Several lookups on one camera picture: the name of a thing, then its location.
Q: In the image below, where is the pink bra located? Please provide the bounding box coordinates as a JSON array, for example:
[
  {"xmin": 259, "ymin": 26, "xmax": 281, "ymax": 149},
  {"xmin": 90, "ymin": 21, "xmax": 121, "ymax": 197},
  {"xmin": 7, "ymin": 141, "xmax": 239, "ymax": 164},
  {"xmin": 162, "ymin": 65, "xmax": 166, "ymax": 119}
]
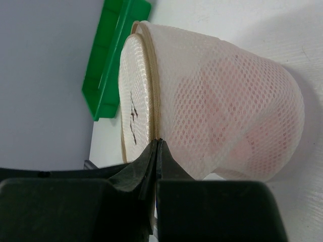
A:
[{"xmin": 166, "ymin": 47, "xmax": 286, "ymax": 174}]

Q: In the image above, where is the green plastic tray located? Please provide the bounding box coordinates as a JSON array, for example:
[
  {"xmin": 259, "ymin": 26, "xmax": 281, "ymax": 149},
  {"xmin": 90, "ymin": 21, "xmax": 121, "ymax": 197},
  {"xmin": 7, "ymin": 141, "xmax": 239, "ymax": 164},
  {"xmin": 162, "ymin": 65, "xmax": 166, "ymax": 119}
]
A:
[{"xmin": 82, "ymin": 0, "xmax": 151, "ymax": 122}]

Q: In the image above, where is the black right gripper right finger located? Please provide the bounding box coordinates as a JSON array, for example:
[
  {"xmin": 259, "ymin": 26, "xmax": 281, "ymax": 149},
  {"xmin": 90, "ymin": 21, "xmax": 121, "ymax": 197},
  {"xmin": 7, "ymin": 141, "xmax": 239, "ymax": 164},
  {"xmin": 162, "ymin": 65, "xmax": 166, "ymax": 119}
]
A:
[{"xmin": 156, "ymin": 140, "xmax": 288, "ymax": 241}]

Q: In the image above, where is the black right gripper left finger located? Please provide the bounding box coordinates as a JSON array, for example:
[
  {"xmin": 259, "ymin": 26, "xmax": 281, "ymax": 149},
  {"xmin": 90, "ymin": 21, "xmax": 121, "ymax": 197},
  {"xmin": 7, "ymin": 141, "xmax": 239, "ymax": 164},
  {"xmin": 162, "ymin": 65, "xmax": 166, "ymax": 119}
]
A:
[{"xmin": 1, "ymin": 141, "xmax": 158, "ymax": 241}]

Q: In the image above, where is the white mesh laundry bag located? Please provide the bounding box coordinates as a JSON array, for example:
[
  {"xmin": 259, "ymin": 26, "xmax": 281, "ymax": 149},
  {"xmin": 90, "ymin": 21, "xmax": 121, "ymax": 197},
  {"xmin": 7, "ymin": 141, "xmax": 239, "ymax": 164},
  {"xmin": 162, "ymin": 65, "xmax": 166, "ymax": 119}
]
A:
[{"xmin": 118, "ymin": 21, "xmax": 305, "ymax": 182}]

